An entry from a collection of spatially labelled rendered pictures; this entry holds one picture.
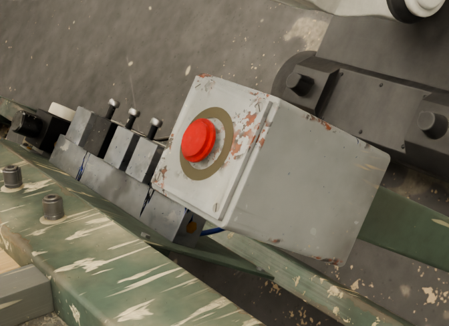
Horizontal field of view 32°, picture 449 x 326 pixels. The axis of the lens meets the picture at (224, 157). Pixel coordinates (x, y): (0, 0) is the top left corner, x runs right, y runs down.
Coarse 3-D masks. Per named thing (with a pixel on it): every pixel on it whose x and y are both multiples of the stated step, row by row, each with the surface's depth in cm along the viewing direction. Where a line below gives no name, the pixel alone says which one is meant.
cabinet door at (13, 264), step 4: (0, 248) 99; (0, 252) 98; (4, 252) 98; (0, 256) 97; (4, 256) 97; (8, 256) 97; (0, 260) 96; (4, 260) 96; (8, 260) 96; (12, 260) 96; (0, 264) 95; (4, 264) 95; (8, 264) 95; (12, 264) 95; (16, 264) 95; (0, 268) 94; (4, 268) 94; (8, 268) 94; (12, 268) 94; (16, 268) 94; (0, 272) 93; (4, 272) 93
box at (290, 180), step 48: (192, 96) 73; (240, 96) 69; (240, 144) 67; (288, 144) 68; (336, 144) 71; (192, 192) 69; (240, 192) 66; (288, 192) 69; (336, 192) 73; (288, 240) 71; (336, 240) 75
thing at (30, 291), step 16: (16, 272) 89; (32, 272) 88; (0, 288) 85; (16, 288) 85; (32, 288) 86; (48, 288) 87; (0, 304) 84; (16, 304) 85; (32, 304) 86; (48, 304) 87; (0, 320) 84; (16, 320) 86
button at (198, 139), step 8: (200, 120) 70; (208, 120) 69; (192, 128) 70; (200, 128) 69; (208, 128) 69; (184, 136) 70; (192, 136) 69; (200, 136) 68; (208, 136) 68; (184, 144) 70; (192, 144) 69; (200, 144) 68; (208, 144) 68; (184, 152) 69; (192, 152) 69; (200, 152) 68; (208, 152) 68; (192, 160) 69; (200, 160) 69
